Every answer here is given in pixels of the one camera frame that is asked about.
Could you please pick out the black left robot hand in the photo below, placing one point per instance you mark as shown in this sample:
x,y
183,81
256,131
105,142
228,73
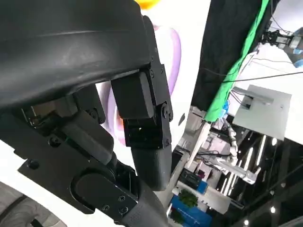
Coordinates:
x,y
71,52

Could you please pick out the orange and white bread roll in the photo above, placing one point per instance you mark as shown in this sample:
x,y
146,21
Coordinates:
x,y
148,3

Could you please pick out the lilac plate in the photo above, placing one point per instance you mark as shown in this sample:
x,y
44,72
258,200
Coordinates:
x,y
175,47

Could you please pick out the black curtain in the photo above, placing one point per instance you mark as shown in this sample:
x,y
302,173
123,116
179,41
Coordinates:
x,y
220,35

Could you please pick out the green cloth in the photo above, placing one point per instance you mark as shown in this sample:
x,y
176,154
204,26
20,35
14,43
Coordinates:
x,y
227,82

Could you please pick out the white table leg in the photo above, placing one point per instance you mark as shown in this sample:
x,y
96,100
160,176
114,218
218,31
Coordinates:
x,y
201,144

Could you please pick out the green plant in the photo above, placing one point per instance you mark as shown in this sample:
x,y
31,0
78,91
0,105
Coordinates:
x,y
188,198

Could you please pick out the blue box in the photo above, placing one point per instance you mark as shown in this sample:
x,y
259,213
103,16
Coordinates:
x,y
191,216

